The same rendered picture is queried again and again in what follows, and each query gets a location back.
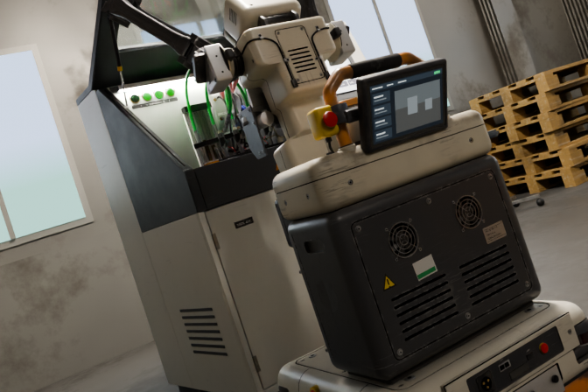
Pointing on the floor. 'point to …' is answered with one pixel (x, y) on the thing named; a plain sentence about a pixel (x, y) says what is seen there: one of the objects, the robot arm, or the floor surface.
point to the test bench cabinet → (202, 306)
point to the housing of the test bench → (133, 241)
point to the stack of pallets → (565, 167)
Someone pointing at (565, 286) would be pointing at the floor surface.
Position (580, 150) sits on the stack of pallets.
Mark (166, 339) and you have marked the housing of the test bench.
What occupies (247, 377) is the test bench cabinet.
